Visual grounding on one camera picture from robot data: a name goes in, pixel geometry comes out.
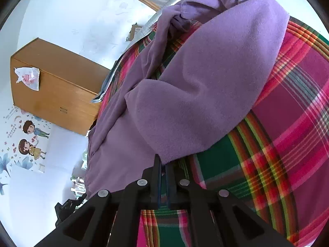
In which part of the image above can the white plastic bag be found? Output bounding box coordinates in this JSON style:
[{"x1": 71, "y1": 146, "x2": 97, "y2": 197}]
[{"x1": 13, "y1": 67, "x2": 40, "y2": 91}]

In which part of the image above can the cartoon wall sticker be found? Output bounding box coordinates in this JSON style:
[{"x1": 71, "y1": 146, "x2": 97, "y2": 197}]
[{"x1": 0, "y1": 105, "x2": 52, "y2": 196}]

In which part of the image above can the purple fleece garment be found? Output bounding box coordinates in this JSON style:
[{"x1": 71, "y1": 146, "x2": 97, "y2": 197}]
[{"x1": 86, "y1": 0, "x2": 290, "y2": 193}]

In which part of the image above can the white cardboard box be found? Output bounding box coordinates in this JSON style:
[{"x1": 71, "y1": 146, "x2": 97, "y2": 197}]
[{"x1": 126, "y1": 24, "x2": 144, "y2": 42}]

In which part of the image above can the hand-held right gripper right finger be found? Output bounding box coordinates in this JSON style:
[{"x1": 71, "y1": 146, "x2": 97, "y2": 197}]
[{"x1": 166, "y1": 165, "x2": 291, "y2": 247}]

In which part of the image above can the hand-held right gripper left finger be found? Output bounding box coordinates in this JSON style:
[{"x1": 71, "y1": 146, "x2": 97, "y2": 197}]
[{"x1": 35, "y1": 154, "x2": 162, "y2": 247}]

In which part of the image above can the wooden wardrobe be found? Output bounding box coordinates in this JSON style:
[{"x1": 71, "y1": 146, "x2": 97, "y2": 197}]
[{"x1": 10, "y1": 37, "x2": 111, "y2": 137}]

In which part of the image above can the plaid bed sheet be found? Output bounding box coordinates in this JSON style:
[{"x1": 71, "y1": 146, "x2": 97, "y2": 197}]
[{"x1": 99, "y1": 15, "x2": 329, "y2": 247}]

